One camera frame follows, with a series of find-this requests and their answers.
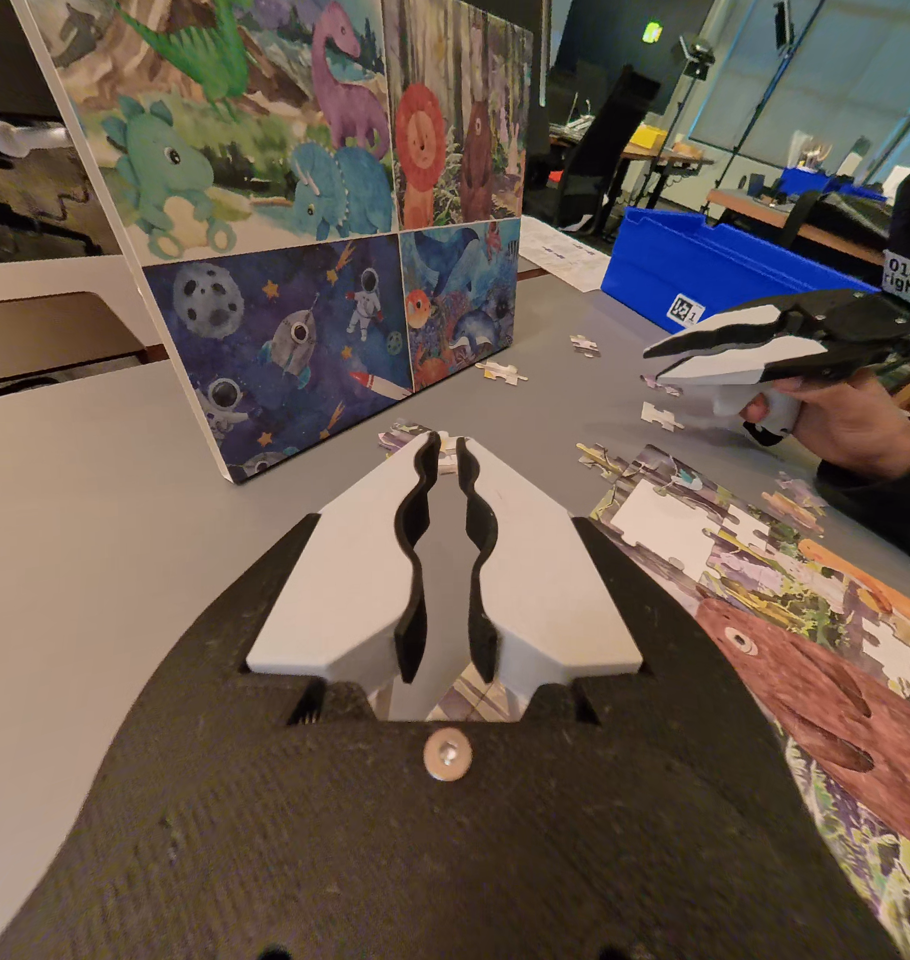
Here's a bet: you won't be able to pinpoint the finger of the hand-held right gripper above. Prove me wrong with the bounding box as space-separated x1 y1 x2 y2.
644 307 789 361
659 339 829 387

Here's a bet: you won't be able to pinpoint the wooden desk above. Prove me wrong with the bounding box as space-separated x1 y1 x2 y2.
548 123 718 226
706 187 887 264

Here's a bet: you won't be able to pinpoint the olive branch puzzle piece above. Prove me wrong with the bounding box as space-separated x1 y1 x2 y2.
575 442 630 481

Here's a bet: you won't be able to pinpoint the printed paper sheet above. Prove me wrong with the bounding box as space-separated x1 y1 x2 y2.
518 216 613 294

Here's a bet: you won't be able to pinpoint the purple green joined puzzle pieces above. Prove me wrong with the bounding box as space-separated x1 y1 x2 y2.
378 422 426 460

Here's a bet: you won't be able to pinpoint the person's right forearm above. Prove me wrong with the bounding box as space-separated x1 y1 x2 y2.
815 416 910 579

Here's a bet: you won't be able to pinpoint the illustrated jigsaw puzzle box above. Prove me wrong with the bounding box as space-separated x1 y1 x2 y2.
8 0 534 485

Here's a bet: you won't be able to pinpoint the black camera on tripod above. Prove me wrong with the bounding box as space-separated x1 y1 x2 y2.
680 36 718 82

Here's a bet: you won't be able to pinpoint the person's right hand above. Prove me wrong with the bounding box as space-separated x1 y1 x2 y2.
738 369 910 481

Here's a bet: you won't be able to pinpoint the black office chair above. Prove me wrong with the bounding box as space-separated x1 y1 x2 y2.
556 63 662 234

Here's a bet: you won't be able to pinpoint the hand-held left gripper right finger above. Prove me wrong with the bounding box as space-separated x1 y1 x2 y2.
458 437 644 695

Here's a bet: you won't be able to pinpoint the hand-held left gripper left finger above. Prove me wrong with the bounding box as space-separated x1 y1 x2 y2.
245 431 442 687

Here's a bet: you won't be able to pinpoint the blue plastic bin white label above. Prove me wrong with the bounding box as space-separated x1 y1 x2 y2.
601 206 883 335

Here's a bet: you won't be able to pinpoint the yellow pink puzzle piece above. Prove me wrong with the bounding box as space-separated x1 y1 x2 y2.
762 491 823 535

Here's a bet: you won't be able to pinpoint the lilac puzzle piece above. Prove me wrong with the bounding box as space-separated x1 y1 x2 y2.
777 471 827 511

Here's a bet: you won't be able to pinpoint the partly assembled forest jigsaw puzzle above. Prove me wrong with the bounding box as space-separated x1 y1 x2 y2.
425 444 910 931

